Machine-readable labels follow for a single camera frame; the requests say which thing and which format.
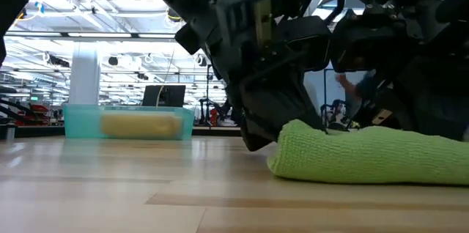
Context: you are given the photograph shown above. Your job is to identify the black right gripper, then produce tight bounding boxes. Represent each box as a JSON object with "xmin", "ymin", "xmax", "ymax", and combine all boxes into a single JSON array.
[{"xmin": 353, "ymin": 16, "xmax": 469, "ymax": 142}]

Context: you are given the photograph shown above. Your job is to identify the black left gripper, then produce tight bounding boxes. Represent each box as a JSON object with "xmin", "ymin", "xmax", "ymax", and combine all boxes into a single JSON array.
[{"xmin": 215, "ymin": 0, "xmax": 330, "ymax": 152}]

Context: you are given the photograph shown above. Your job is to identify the green microfiber towel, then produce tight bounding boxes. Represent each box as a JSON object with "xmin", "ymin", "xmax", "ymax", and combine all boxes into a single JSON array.
[{"xmin": 266, "ymin": 118, "xmax": 469, "ymax": 186}]

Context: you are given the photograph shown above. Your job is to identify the orange microfiber towel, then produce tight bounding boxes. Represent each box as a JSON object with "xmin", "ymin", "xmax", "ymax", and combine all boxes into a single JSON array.
[{"xmin": 100, "ymin": 112, "xmax": 183, "ymax": 138}]

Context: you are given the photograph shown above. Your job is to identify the teal translucent plastic basket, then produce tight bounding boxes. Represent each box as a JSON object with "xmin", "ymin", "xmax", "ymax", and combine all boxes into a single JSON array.
[{"xmin": 62, "ymin": 103, "xmax": 196, "ymax": 141}]

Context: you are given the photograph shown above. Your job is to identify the person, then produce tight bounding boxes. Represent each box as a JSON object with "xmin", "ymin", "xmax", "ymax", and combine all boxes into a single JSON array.
[{"xmin": 335, "ymin": 71, "xmax": 373, "ymax": 117}]

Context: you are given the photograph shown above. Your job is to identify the black background monitor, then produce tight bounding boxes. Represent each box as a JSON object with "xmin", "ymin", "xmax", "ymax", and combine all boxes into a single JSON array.
[{"xmin": 141, "ymin": 84, "xmax": 187, "ymax": 108}]

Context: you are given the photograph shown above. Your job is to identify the black round ceiling speaker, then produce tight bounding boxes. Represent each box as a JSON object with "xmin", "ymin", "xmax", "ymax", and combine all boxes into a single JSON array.
[{"xmin": 166, "ymin": 7, "xmax": 183, "ymax": 24}]

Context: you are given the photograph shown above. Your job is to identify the white round column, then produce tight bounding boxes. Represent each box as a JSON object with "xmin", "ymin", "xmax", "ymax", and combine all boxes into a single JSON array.
[{"xmin": 68, "ymin": 41, "xmax": 100, "ymax": 106}]

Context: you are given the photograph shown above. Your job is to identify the red storage bins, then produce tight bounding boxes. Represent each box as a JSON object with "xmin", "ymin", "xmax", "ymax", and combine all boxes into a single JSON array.
[{"xmin": 14, "ymin": 103, "xmax": 51, "ymax": 127}]

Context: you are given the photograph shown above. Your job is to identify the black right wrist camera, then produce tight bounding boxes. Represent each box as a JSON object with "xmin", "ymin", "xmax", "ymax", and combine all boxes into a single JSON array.
[{"xmin": 329, "ymin": 8, "xmax": 406, "ymax": 74}]

